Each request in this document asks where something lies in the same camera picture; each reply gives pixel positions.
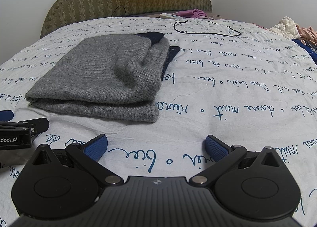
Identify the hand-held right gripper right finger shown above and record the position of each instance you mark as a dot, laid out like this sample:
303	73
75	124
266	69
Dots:
215	146

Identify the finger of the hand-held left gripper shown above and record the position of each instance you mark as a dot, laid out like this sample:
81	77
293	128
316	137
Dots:
37	125
6	115

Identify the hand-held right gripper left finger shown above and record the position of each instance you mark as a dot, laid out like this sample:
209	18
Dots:
97	145

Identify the grey sweater with navy sleeves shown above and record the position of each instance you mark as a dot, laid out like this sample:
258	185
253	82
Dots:
99	73

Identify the white script-printed quilt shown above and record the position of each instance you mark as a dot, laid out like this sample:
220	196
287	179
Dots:
235	88

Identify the blue garment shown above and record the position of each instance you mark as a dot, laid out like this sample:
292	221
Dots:
309	51

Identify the pink cloth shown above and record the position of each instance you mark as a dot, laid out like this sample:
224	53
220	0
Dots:
193	13

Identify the cream white jacket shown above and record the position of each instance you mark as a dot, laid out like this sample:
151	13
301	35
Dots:
284	27

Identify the white power strip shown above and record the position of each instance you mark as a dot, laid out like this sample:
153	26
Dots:
168	15

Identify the peach cloth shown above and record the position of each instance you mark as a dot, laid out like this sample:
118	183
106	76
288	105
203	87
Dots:
307	33

